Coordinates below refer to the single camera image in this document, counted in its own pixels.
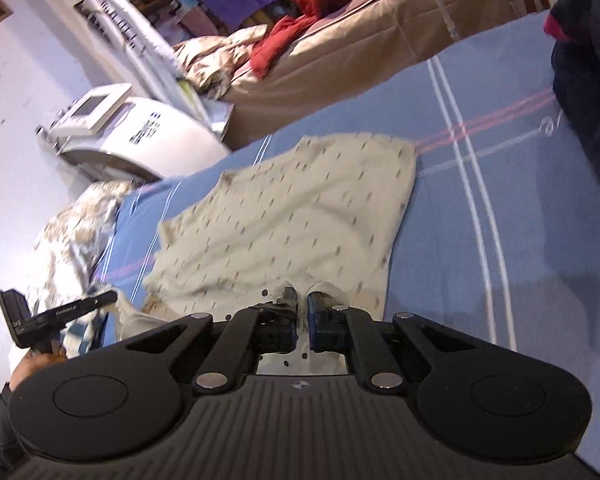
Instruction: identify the floral print quilt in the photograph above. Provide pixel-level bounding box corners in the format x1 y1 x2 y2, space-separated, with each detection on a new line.
29 180 137 356

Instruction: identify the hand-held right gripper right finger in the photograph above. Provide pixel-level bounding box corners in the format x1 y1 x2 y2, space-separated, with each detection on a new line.
306 291 479 392

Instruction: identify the beige polka dot dress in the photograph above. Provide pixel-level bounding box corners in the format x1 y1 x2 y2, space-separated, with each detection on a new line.
114 132 419 377

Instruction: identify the crumpled beige satin quilt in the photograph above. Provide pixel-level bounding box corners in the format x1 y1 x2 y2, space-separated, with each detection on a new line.
171 24 272 102

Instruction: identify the blue white checkered cloth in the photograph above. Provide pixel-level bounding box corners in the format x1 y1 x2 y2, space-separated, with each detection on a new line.
62 310 112 358

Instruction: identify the blue striped bed sheet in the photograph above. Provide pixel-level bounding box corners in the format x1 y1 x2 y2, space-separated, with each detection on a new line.
91 7 600 480

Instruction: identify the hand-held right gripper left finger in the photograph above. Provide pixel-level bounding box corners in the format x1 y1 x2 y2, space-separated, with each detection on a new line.
125 287 301 392

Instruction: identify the clear plastic tube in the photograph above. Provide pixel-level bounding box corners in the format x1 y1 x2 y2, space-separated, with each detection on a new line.
419 0 462 42

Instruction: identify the person's left hand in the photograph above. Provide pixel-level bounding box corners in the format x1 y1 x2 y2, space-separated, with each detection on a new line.
8 346 69 392

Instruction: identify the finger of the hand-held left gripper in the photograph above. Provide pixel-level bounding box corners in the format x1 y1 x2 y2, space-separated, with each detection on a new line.
81 288 119 312

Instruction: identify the dark clothes pile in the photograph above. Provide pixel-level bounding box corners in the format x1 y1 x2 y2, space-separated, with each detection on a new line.
544 0 600 197

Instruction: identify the red garment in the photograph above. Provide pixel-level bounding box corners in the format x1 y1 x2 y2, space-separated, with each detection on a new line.
249 0 358 79

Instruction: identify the white slatted rack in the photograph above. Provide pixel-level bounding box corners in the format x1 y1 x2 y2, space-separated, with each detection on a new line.
74 0 192 83

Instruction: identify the white machine with screen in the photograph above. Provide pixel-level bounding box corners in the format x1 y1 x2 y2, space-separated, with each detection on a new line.
34 82 232 182

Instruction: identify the beige covered bed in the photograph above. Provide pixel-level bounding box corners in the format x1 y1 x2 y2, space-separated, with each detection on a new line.
220 0 527 152

